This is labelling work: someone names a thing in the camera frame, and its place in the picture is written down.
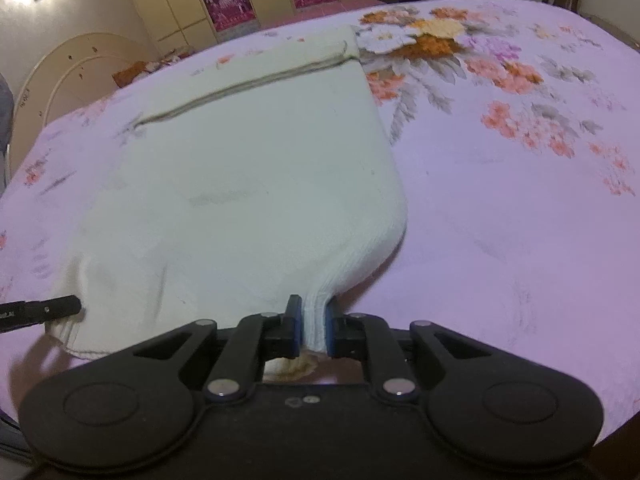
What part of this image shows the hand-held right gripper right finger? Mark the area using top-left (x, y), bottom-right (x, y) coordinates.
top-left (324, 301), bottom-right (502, 407)

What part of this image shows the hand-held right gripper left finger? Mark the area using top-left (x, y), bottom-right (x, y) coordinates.
top-left (131, 294), bottom-right (304, 404)

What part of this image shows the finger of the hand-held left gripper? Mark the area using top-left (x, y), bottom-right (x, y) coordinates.
top-left (0, 296), bottom-right (84, 334)

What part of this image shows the pale green towel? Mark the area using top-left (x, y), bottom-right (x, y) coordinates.
top-left (45, 25), bottom-right (409, 367)

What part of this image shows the purple floral blanket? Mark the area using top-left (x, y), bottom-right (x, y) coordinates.
top-left (0, 0), bottom-right (640, 441)

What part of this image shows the cream round headboard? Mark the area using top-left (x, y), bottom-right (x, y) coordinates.
top-left (10, 32), bottom-right (162, 163)

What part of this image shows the cream wardrobe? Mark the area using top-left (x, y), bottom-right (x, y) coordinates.
top-left (115, 0), bottom-right (401, 45)

